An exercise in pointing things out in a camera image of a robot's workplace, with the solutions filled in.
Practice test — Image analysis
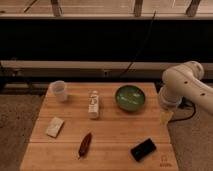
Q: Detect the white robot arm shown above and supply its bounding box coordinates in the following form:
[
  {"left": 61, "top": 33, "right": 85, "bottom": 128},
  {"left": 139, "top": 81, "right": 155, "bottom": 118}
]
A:
[{"left": 158, "top": 61, "right": 213, "bottom": 125}]

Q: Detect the white rectangular sponge block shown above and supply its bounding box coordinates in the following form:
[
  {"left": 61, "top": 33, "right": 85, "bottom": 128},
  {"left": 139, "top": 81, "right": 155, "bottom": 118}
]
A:
[{"left": 46, "top": 117, "right": 64, "bottom": 137}]

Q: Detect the green ceramic bowl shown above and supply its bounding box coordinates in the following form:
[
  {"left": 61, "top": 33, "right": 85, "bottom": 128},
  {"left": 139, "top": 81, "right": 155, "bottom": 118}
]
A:
[{"left": 115, "top": 85, "right": 146, "bottom": 112}]

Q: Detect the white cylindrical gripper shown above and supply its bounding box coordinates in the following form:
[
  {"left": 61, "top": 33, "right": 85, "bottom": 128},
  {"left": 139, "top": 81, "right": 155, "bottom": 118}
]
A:
[{"left": 158, "top": 86, "right": 182, "bottom": 125}]

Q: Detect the black rectangular phone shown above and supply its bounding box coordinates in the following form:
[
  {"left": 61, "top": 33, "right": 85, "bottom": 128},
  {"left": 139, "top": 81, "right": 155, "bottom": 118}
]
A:
[{"left": 130, "top": 138, "right": 157, "bottom": 162}]

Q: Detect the black floor cable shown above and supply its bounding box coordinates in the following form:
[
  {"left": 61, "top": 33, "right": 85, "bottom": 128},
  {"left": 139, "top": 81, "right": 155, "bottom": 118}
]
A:
[{"left": 168, "top": 99, "right": 197, "bottom": 123}]

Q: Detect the translucent white plastic cup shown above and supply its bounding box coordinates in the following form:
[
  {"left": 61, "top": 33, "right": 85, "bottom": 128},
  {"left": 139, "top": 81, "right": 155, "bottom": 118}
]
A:
[{"left": 50, "top": 80, "right": 68, "bottom": 102}]

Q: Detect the black hanging cable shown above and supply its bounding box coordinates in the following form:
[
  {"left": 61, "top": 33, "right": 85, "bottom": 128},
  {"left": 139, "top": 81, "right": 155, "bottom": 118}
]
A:
[{"left": 118, "top": 10, "right": 157, "bottom": 78}]

